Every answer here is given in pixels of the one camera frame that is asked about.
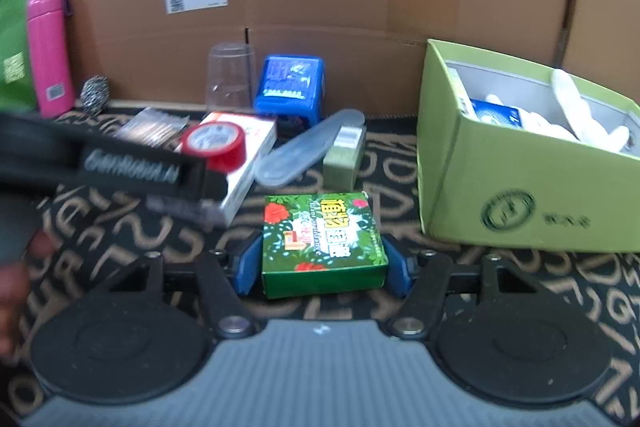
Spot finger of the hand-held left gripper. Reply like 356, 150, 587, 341
145, 196, 227, 229
201, 169, 231, 205

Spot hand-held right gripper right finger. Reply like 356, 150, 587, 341
381, 233, 539, 341

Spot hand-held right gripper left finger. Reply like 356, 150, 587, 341
100, 231, 265, 341

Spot green floral box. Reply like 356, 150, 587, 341
261, 191, 390, 300

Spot light green shoe box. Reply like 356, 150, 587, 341
416, 38, 640, 254

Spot small blue box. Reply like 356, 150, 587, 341
470, 99, 526, 129

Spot white cotton gloves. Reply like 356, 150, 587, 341
482, 69, 632, 153

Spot person's left hand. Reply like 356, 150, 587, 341
0, 231, 57, 359

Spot red tape roll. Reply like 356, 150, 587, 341
180, 122, 247, 174

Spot white orange box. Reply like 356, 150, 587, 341
200, 111, 279, 229

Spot silver long box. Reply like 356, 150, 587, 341
114, 107, 190, 147

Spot black patterned mat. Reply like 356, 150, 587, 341
0, 104, 640, 423

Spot steel wool scrubber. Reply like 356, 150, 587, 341
81, 75, 112, 116

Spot clear toothbrush case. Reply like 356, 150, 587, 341
252, 108, 367, 189

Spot clear plastic cup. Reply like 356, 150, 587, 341
206, 43, 256, 110

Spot pink thermos bottle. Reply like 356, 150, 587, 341
26, 0, 76, 118

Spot small olive box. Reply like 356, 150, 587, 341
322, 125, 366, 189

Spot blue plastic container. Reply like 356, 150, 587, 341
253, 54, 326, 126

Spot green tote bag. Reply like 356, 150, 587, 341
0, 0, 44, 110

